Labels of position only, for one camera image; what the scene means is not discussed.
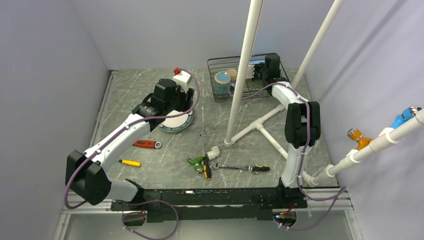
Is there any green rimmed white plate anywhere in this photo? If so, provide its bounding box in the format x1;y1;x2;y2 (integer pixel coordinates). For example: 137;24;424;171
157;110;194;134

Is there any white ceramic bowl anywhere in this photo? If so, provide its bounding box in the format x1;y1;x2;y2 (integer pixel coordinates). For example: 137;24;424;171
225;68;238;82

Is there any blue butterfly mug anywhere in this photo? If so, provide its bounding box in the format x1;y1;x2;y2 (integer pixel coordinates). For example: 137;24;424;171
213;71;232;98

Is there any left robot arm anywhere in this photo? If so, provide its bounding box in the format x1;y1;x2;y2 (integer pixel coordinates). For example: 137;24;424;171
65;73;200;210

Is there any white pvc elbow fitting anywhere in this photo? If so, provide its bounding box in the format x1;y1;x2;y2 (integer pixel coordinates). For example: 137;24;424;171
207;146;220;160

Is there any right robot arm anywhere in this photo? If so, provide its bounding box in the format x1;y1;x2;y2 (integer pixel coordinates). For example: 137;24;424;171
254;53;321;188

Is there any green pipe fitting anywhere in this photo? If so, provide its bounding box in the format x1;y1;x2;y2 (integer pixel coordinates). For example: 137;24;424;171
187;156;204;174

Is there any small yellow screwdriver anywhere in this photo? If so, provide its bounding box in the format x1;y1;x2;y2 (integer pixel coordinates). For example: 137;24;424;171
118;159;142;168

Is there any steel ratchet wrench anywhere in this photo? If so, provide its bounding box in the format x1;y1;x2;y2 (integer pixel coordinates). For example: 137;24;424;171
209;161;271;174

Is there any black yellow screwdriver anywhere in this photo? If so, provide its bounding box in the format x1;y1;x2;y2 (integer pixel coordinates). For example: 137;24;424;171
199;134;212;180

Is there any orange valve knob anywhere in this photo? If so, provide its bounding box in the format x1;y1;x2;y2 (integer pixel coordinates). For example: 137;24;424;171
347;127;373;151

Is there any blue valve knob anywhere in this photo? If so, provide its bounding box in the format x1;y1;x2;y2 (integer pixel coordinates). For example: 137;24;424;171
390;105;423;129

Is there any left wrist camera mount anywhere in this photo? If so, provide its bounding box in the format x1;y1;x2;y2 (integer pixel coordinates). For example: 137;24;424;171
172;67;192;93

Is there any red handled adjustable wrench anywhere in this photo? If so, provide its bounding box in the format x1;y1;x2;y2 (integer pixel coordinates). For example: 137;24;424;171
133;139;162;149

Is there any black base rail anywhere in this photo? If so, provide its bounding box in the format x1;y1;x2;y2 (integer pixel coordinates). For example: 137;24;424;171
111;186;308;223

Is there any white pvc pipe frame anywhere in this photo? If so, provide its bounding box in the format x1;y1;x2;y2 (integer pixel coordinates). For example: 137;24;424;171
224;0;424;187

